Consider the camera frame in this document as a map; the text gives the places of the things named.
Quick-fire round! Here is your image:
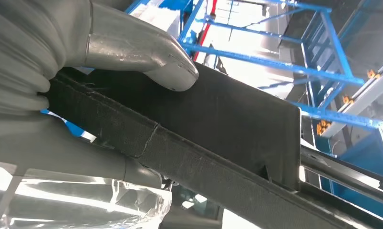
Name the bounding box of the blue steel shelf rack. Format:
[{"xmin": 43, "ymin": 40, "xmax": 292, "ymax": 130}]
[{"xmin": 124, "ymin": 0, "xmax": 383, "ymax": 222}]

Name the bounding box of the red barrier belt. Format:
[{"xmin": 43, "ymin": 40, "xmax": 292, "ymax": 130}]
[{"xmin": 193, "ymin": 0, "xmax": 218, "ymax": 62}]

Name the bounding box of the grey metal rail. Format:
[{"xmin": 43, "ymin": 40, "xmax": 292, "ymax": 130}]
[{"xmin": 316, "ymin": 57, "xmax": 383, "ymax": 138}]

